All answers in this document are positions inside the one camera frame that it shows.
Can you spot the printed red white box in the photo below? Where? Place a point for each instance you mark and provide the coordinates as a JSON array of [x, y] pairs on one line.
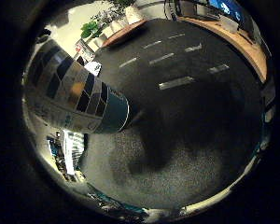
[[84, 51]]

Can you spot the light wooden desk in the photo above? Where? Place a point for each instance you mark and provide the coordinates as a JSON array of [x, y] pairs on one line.
[[249, 49]]

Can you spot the white tape strip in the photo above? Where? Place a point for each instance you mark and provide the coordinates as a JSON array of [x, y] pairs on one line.
[[193, 48], [161, 58], [127, 62], [176, 36], [176, 82], [152, 44], [218, 68]]

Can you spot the green plant in silver pot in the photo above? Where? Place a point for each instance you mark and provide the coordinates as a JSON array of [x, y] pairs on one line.
[[89, 29]]

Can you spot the patterned cylindrical can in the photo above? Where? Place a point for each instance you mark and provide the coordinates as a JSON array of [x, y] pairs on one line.
[[81, 96]]

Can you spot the tall plant in white pot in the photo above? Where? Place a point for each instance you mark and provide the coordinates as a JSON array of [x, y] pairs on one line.
[[130, 12]]

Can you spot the blue screen monitor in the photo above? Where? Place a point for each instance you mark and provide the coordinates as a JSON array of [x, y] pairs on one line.
[[228, 7]]

